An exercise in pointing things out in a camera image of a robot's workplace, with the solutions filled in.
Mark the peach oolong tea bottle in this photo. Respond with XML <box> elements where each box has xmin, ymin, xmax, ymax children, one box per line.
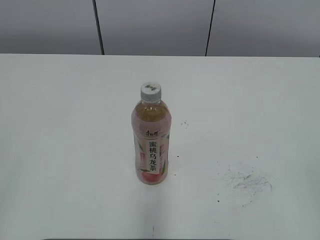
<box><xmin>131</xmin><ymin>100</ymin><xmax>172</xmax><ymax>185</ymax></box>

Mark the white bottle cap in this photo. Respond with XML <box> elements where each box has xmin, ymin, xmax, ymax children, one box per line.
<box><xmin>140</xmin><ymin>82</ymin><xmax>162</xmax><ymax>104</ymax></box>

